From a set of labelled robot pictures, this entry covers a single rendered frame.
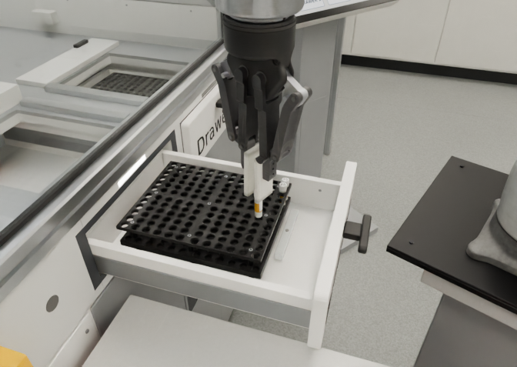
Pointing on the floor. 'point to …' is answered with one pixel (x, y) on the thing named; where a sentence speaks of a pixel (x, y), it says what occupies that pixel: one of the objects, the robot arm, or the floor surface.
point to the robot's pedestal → (467, 330)
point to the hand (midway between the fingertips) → (258, 173)
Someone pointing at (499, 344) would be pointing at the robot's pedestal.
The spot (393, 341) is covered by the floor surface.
